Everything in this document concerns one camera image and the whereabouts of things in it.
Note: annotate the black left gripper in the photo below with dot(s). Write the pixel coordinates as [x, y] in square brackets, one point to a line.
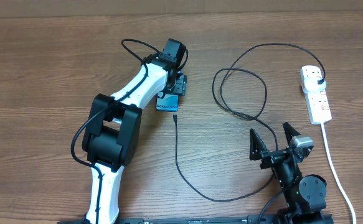
[178, 86]

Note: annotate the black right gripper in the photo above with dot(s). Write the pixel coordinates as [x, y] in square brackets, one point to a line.
[258, 151]

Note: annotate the blue Samsung Galaxy smartphone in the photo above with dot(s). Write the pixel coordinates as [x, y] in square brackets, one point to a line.
[167, 102]

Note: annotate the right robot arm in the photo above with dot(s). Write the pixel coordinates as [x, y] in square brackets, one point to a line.
[305, 196]

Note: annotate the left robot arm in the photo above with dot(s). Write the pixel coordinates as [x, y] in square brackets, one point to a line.
[111, 133]

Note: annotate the white charger plug adapter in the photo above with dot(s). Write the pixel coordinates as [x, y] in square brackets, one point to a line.
[313, 84]

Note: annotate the white power strip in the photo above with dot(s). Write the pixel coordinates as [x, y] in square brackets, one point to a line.
[317, 102]

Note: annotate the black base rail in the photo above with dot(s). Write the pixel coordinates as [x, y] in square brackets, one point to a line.
[200, 221]

